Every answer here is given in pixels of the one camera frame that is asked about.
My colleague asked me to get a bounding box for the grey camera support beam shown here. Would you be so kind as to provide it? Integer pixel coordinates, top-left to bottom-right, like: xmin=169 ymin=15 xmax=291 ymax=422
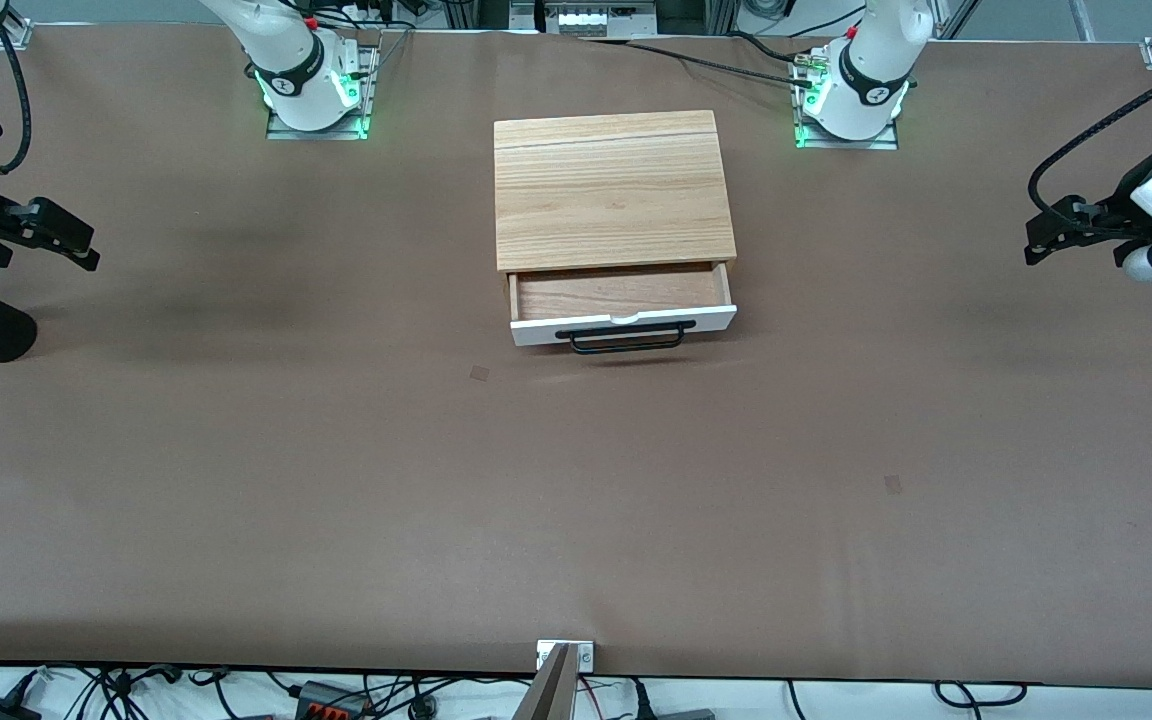
xmin=514 ymin=645 xmax=577 ymax=720

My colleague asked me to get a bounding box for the black and orange connector box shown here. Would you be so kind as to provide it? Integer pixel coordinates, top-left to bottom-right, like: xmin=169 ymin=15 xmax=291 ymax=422
xmin=294 ymin=682 xmax=369 ymax=720

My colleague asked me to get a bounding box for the black metal drawer handle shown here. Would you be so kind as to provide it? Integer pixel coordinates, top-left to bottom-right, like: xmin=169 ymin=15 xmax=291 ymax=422
xmin=554 ymin=318 xmax=695 ymax=355

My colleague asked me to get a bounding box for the white drawer with wooden interior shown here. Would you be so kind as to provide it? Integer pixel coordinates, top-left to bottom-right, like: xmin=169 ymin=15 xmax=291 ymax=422
xmin=504 ymin=262 xmax=739 ymax=348

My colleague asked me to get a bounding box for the black looped floor cable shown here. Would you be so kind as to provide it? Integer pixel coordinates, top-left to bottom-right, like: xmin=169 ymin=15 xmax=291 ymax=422
xmin=934 ymin=681 xmax=1029 ymax=708

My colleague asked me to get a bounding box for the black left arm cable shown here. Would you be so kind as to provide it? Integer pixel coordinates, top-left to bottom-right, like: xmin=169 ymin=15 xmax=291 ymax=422
xmin=1026 ymin=52 xmax=1152 ymax=223

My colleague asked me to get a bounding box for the white power strip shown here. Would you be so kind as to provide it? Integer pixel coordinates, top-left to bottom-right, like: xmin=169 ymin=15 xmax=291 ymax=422
xmin=544 ymin=0 xmax=659 ymax=36

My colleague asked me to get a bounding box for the silver camera mount bracket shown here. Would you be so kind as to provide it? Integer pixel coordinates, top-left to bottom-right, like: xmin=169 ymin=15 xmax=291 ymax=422
xmin=536 ymin=640 xmax=595 ymax=673

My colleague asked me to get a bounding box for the light wooden drawer cabinet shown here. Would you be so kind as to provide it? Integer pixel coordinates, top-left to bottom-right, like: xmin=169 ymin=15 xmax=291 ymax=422
xmin=493 ymin=110 xmax=737 ymax=274

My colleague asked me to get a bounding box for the thick black table cable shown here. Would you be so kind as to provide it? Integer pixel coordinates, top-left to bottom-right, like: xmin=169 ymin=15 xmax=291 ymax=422
xmin=576 ymin=35 xmax=819 ymax=89

